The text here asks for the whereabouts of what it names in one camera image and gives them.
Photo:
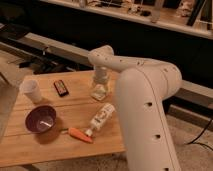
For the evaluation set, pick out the white squeeze bottle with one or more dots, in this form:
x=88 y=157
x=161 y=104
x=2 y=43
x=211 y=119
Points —
x=100 y=118

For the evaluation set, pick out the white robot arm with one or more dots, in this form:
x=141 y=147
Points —
x=140 y=88

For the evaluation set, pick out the purple ceramic bowl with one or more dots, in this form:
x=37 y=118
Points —
x=40 y=119

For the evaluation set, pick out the orange carrot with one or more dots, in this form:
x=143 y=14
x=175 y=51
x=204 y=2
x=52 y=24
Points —
x=78 y=134

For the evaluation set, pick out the black remote control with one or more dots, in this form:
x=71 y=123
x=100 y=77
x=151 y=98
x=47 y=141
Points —
x=61 y=88

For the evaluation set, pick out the wooden table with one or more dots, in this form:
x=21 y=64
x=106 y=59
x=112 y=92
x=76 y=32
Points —
x=19 y=147

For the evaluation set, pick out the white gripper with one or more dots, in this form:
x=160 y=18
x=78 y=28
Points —
x=100 y=78

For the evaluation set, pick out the white plastic cup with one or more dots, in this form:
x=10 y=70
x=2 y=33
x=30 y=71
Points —
x=31 y=89

